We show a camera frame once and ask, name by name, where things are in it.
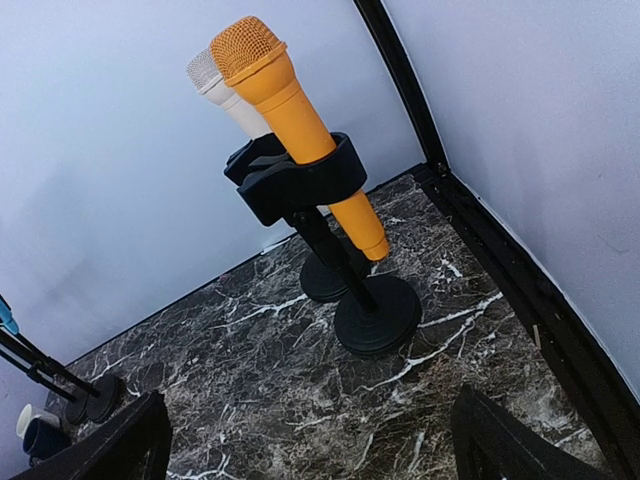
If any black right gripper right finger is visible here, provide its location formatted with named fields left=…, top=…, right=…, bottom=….
left=451, top=384, right=608, bottom=479

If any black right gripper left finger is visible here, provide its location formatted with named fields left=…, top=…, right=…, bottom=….
left=15, top=390, right=173, bottom=480

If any black stand holding blue microphone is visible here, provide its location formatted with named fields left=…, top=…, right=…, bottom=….
left=1, top=326, right=124, bottom=425

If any black stand holding purple microphone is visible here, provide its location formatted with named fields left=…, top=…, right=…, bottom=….
left=1, top=350, right=87, bottom=425

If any black stand holding orange microphone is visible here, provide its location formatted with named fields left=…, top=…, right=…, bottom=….
left=224, top=132, right=422, bottom=356

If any light blue microphone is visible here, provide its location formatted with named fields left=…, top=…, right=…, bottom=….
left=0, top=296, right=20, bottom=335

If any black stand holding white microphone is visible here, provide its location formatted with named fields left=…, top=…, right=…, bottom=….
left=224, top=132, right=370, bottom=303

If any cream white microphone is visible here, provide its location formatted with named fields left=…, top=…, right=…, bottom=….
left=186, top=49, right=271, bottom=139

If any orange microphone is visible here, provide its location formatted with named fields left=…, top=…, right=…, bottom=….
left=210, top=16, right=390, bottom=261

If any dark blue cup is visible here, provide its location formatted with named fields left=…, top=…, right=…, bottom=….
left=22, top=418, right=72, bottom=460

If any white paper cup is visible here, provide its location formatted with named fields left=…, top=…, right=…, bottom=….
left=16, top=404, right=61, bottom=439

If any black right corner frame post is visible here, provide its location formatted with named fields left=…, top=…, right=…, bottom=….
left=356, top=1, right=639, bottom=479

